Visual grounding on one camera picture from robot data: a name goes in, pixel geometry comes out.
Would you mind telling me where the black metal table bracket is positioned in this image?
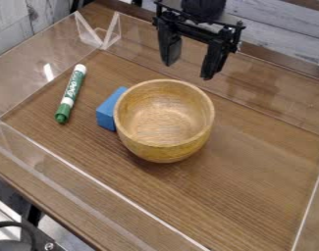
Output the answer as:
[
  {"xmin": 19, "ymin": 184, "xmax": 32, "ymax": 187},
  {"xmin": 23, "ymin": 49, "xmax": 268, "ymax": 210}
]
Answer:
[{"xmin": 20, "ymin": 205, "xmax": 66, "ymax": 251}]

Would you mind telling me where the green Expo marker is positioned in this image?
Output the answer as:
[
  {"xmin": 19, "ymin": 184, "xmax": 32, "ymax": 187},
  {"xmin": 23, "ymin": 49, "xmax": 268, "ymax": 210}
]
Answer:
[{"xmin": 54, "ymin": 64, "xmax": 87, "ymax": 124}]

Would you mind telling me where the clear acrylic tray wall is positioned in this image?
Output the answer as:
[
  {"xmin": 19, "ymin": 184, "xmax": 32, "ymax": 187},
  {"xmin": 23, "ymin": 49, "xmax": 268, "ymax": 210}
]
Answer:
[{"xmin": 0, "ymin": 4, "xmax": 319, "ymax": 251}]

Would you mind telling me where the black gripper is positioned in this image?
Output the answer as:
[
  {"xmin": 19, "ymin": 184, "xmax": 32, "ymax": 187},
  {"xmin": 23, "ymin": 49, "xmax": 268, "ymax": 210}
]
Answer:
[{"xmin": 154, "ymin": 0, "xmax": 245, "ymax": 80}]

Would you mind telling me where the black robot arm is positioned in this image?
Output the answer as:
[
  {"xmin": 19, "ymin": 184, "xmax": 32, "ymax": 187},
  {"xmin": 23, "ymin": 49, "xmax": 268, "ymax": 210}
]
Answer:
[{"xmin": 153, "ymin": 0, "xmax": 245, "ymax": 80}]

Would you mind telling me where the blue foam block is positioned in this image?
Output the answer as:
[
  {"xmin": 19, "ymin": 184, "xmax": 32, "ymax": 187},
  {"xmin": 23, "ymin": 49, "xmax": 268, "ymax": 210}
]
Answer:
[{"xmin": 95, "ymin": 86, "xmax": 127, "ymax": 131}]

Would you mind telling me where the black cable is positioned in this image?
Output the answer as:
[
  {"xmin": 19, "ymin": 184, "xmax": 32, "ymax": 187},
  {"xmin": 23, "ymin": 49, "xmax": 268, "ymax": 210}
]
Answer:
[{"xmin": 0, "ymin": 221, "xmax": 37, "ymax": 251}]

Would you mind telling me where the brown wooden bowl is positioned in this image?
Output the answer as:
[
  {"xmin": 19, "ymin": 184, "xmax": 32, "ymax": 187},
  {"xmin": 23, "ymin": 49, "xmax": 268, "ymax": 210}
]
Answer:
[{"xmin": 114, "ymin": 79, "xmax": 216, "ymax": 163}]

